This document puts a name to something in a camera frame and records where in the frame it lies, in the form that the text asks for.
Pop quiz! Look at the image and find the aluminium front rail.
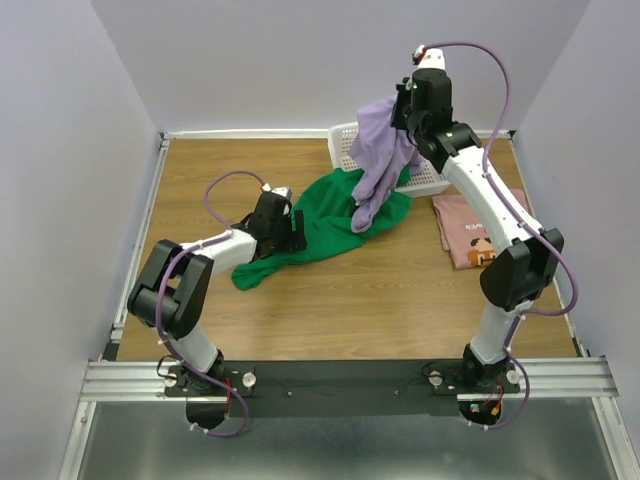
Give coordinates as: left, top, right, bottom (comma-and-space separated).
80, 357, 618, 402

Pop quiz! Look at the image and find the aluminium back rail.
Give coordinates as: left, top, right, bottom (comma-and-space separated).
159, 128, 516, 141

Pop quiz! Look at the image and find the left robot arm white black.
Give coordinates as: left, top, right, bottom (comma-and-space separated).
127, 187, 306, 395

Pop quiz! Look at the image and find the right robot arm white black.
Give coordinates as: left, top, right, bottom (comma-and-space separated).
391, 67, 564, 392

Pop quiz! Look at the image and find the purple t shirt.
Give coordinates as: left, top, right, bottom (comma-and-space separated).
349, 96, 424, 233

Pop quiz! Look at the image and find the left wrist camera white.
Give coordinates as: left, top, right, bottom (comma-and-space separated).
259, 183, 292, 216

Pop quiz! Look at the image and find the aluminium left rail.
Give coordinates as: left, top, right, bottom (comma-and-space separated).
100, 132, 170, 361

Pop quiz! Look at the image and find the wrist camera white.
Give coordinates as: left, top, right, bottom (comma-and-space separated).
259, 183, 292, 216
412, 45, 446, 70

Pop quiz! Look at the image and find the green t shirt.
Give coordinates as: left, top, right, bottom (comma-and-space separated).
231, 169, 412, 291

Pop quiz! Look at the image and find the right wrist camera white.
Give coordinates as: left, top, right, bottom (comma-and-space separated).
412, 45, 446, 70

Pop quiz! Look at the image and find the folded pink t shirt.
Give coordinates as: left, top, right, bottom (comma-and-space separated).
431, 187, 531, 271

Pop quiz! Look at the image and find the white plastic basket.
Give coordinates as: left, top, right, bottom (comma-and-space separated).
328, 122, 450, 200

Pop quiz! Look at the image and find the black base mat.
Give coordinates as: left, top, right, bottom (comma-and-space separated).
163, 359, 521, 425

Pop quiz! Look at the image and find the aluminium rail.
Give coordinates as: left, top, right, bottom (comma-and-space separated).
80, 357, 618, 402
159, 128, 516, 141
100, 132, 170, 361

